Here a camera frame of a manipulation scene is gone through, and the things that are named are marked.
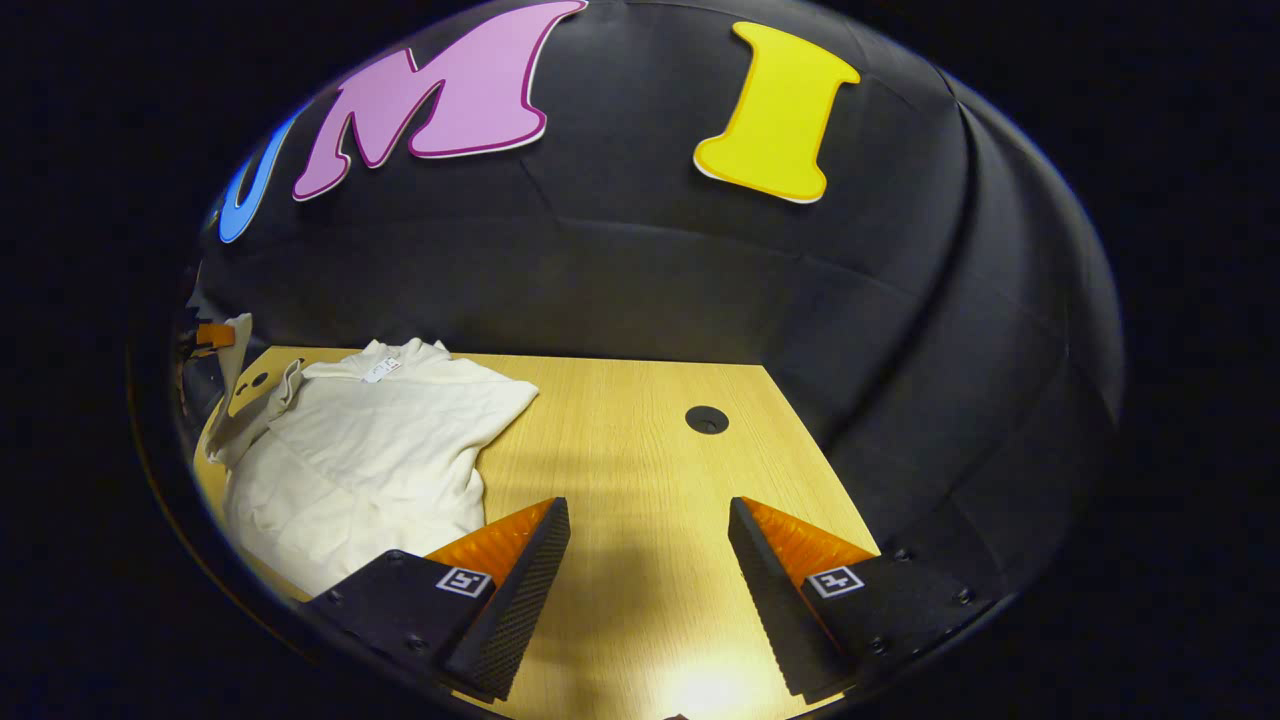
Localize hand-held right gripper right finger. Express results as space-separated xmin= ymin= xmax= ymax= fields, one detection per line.
xmin=727 ymin=496 xmax=996 ymax=701

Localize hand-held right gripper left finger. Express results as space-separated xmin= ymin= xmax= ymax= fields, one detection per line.
xmin=298 ymin=497 xmax=571 ymax=703

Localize white sweatshirt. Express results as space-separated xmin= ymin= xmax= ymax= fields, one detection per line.
xmin=205 ymin=313 xmax=541 ymax=601

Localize black backdrop cloth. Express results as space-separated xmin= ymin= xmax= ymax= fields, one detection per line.
xmin=180 ymin=0 xmax=1126 ymax=601

